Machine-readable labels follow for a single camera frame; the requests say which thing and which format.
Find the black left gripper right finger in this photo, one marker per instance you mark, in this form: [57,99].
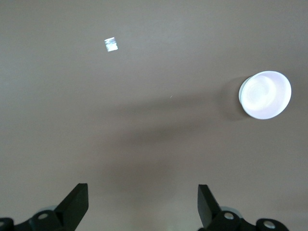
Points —
[209,209]

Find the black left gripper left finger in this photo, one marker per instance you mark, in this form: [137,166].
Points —
[69,209]

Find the pink bowl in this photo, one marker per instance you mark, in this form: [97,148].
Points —
[267,96]

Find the white bowl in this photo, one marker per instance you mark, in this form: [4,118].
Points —
[241,95]

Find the brown table cover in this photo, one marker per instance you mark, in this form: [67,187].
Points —
[120,132]

